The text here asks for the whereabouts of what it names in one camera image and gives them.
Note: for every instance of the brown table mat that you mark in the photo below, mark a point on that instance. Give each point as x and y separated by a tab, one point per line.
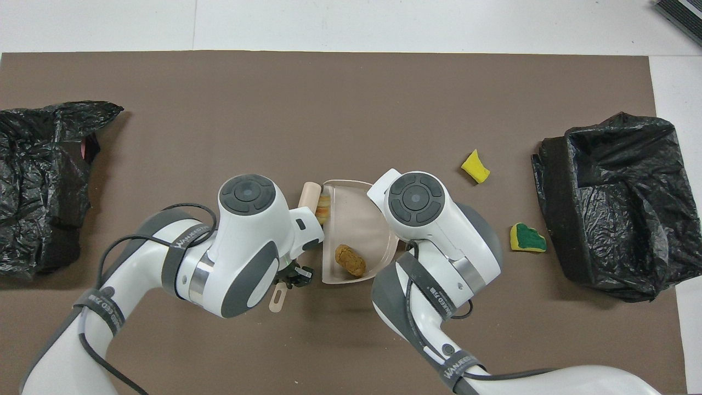
329	82

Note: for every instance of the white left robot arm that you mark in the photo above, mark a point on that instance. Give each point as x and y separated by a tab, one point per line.
247	236

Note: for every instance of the open black bag lined bin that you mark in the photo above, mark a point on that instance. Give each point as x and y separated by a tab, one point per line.
614	208

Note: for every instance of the plain yellow sponge piece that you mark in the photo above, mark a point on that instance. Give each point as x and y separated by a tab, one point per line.
475	167

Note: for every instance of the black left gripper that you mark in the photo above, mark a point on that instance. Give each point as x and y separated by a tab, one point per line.
279	277

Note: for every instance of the green and yellow sponge piece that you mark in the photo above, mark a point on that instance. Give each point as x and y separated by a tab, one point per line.
526	238

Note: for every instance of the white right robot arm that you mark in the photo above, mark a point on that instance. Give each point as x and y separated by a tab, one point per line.
428	219

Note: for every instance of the dark ribbed box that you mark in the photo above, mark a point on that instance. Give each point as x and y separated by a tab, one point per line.
683	13

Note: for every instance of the beige plastic dustpan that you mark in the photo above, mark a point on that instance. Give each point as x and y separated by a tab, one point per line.
356	219

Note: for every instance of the orange striped croissant piece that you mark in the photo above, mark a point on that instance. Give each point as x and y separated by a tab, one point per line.
323	208

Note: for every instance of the beige hand brush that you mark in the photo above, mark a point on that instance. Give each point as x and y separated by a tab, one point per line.
310	195

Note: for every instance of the crumpled black bag over bin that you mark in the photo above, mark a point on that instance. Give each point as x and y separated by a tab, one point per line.
38	192

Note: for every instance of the brown bread chunk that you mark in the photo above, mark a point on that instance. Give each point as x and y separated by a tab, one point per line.
351	260

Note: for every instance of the pink bin under bag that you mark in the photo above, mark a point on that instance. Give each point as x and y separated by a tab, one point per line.
84	149

